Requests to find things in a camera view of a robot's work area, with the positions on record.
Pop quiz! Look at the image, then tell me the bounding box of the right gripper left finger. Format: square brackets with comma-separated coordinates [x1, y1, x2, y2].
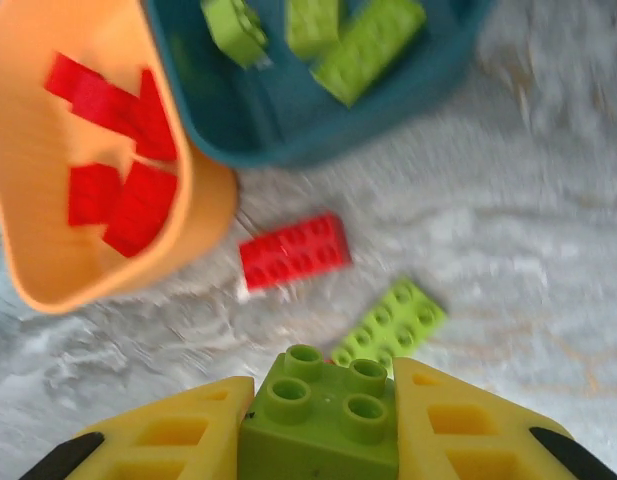
[17, 375, 257, 480]

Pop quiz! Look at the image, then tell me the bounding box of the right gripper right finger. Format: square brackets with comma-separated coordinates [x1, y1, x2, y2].
[392, 356, 617, 480]

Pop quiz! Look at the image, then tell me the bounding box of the green square lego brick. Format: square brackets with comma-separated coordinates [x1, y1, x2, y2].
[236, 343, 400, 480]

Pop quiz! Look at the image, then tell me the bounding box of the green long lego brick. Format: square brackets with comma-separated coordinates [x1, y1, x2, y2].
[310, 0, 428, 107]
[330, 277, 448, 374]

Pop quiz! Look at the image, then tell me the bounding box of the red long lego brick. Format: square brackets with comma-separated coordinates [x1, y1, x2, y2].
[237, 212, 353, 294]

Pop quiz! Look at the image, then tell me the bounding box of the orange plastic container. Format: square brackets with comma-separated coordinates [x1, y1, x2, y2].
[0, 0, 239, 315]

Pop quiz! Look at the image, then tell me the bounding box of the teal plastic container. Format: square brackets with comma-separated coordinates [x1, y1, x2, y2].
[145, 0, 497, 169]

